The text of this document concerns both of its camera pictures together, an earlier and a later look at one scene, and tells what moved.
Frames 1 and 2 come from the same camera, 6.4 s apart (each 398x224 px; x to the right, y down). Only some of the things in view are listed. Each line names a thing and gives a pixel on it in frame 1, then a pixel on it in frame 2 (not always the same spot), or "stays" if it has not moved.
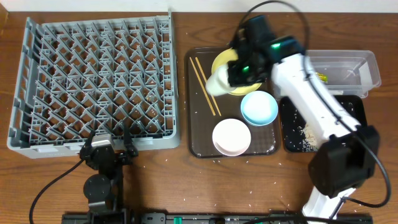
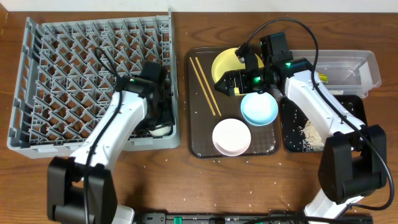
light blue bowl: (259, 108) stays
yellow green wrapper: (323, 78) stays
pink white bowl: (231, 137) stays
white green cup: (218, 84) → (160, 130)
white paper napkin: (365, 75) stays
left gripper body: (107, 155) → (166, 116)
